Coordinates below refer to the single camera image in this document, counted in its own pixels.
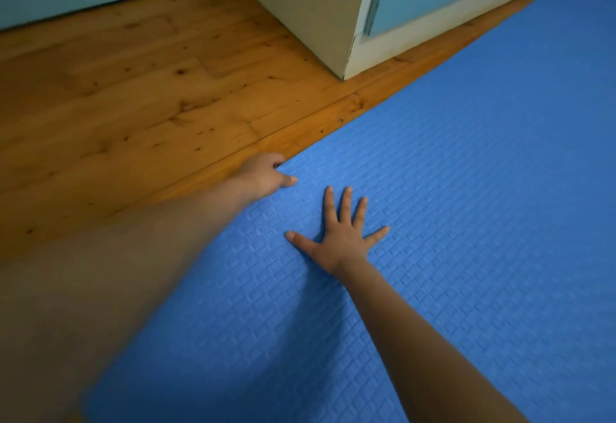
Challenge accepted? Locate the person's left hand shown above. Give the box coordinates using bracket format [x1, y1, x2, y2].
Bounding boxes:
[235, 152, 298, 203]

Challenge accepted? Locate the person's right hand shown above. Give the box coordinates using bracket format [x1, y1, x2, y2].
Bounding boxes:
[285, 186, 391, 277]

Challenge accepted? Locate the blue textured foam mat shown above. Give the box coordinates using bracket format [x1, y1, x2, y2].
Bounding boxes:
[81, 0, 616, 423]

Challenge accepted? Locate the person's left forearm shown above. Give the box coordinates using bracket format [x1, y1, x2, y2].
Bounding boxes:
[0, 173, 255, 423]

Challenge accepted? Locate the person's right forearm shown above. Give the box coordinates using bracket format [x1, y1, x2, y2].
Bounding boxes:
[336, 257, 531, 423]

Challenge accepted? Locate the white cabinet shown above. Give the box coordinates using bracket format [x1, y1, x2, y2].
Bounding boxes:
[204, 0, 594, 81]

